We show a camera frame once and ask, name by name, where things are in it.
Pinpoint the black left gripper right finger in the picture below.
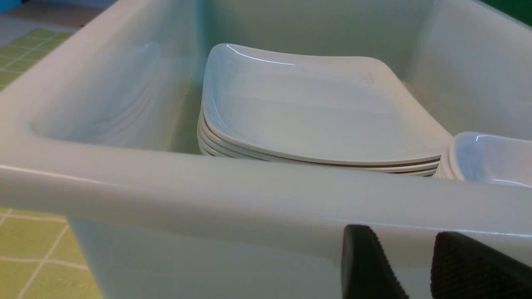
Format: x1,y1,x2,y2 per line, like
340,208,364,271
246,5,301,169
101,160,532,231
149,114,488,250
431,232,532,299

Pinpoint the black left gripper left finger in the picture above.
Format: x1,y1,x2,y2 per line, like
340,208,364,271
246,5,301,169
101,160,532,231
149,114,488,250
341,225,409,299

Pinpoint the stack of white small bowls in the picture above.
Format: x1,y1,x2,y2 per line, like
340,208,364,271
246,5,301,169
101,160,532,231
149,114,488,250
433,131,532,188

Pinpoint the stack of white square plates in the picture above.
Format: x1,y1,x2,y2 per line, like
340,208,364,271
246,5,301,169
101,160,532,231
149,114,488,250
197,44,452,176

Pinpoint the large white plastic tub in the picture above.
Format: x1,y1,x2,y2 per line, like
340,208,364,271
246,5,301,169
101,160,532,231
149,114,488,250
1,0,531,299

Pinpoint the green checkered table mat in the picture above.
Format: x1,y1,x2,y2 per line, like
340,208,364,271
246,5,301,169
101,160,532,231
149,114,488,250
0,28,101,299

